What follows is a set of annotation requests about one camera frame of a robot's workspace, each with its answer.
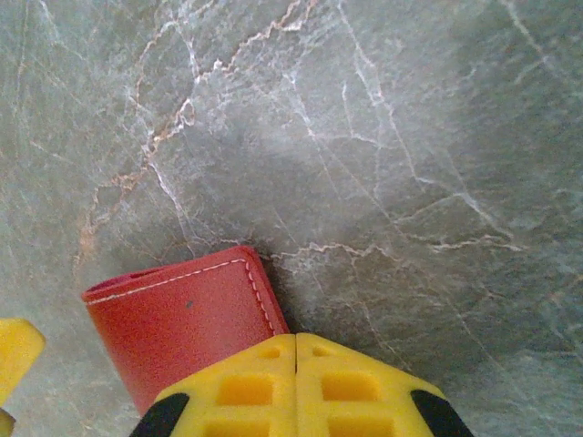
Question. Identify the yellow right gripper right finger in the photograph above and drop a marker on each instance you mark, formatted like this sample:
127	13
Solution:
355	396

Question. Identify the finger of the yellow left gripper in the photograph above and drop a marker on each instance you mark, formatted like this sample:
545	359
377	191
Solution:
5	424
16	350

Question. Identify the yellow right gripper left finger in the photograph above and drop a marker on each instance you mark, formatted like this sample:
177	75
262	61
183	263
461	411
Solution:
237	396

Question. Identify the red leather card holder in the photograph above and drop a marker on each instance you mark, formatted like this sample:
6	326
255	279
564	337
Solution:
182	318

